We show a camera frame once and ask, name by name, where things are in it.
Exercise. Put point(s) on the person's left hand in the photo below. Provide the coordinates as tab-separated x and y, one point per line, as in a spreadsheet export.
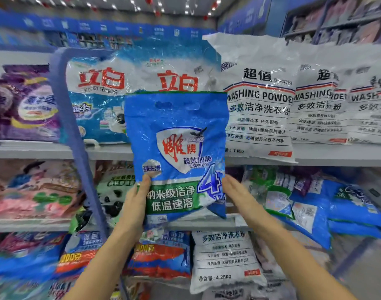
137	206

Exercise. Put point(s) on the blue wall shelving unit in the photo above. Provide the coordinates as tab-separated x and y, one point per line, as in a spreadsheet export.
272	9

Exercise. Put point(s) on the blue pillar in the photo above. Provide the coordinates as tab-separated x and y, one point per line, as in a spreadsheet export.
278	15

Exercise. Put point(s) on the blue wall sign band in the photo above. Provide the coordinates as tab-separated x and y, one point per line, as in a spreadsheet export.
103	26

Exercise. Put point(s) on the person's right forearm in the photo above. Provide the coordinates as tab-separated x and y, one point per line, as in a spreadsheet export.
297	259

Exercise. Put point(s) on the wall shelf of detergent bottles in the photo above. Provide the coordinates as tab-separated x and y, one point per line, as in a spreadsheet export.
347	25

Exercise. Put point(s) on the rows of small red lanterns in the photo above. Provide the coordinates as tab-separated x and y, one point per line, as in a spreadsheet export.
149	0

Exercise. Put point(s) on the person's right hand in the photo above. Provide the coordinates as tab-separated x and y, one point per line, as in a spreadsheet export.
243	203

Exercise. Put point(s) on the rows of round ceiling lights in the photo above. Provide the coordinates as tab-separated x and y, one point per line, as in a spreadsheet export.
134	1

